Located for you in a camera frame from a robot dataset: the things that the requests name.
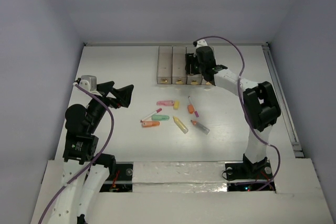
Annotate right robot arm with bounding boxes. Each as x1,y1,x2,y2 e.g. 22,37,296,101
185,46,281,181

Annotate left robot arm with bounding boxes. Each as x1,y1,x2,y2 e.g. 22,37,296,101
38,75,134,223

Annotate pink marker pen lower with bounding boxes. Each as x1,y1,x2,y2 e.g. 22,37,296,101
140,108,162,123

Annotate pink marker pen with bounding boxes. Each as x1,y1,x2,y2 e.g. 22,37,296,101
140,108,162,123
188,96,199,118

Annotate green correction tape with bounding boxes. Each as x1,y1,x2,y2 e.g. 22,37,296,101
151,114,170,121

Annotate yellow highlighter cap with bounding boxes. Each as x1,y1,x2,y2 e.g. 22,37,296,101
173,100,180,110

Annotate orange highlighter cap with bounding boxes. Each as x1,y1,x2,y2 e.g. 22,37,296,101
187,104,194,114

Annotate pink marker pen upper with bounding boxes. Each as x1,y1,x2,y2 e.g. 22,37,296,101
188,96,199,118

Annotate yellow highlighter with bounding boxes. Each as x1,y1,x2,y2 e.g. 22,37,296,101
173,116,188,134

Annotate orange tipped clear highlighter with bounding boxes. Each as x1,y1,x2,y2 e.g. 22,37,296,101
191,120,210,135

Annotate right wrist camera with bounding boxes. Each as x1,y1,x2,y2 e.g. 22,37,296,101
193,39,208,48

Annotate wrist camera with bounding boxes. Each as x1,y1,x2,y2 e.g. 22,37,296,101
193,39,208,48
73,75,97,93

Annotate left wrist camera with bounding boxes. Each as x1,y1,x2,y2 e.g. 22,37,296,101
73,75,97,93

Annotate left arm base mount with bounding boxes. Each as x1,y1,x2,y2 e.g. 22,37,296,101
100,163,133,193

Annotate aluminium rail right edge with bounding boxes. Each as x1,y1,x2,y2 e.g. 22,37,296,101
261,42,305,158

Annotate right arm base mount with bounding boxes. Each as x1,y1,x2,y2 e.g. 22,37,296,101
222,162,276,192

